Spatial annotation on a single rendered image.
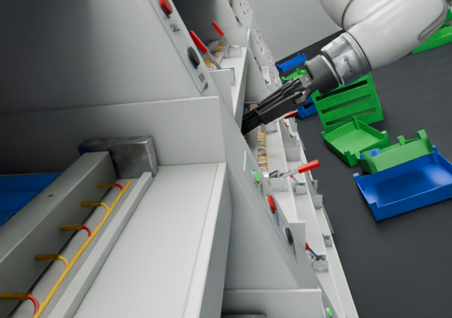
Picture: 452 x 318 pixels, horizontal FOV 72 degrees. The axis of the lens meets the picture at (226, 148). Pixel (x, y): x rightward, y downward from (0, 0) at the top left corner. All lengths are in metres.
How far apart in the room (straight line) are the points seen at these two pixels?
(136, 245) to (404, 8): 0.58
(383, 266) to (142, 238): 0.95
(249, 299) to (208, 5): 0.76
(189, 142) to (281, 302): 0.18
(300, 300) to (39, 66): 0.29
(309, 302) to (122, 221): 0.20
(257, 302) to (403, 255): 0.81
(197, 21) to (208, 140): 0.72
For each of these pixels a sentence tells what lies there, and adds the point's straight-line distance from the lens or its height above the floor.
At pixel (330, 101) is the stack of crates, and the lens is 1.77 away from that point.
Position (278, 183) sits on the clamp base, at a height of 0.54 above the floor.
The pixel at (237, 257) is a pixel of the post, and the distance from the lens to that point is 0.29.
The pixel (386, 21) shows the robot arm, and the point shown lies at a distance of 0.64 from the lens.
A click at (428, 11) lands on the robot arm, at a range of 0.66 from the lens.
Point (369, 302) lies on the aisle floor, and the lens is 1.01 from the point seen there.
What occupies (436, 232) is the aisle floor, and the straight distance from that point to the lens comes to 1.14.
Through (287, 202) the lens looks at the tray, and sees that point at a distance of 0.51.
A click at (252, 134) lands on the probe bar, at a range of 0.70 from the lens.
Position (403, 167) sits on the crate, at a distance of 1.36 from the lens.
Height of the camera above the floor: 0.80
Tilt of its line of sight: 20 degrees down
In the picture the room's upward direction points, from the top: 29 degrees counter-clockwise
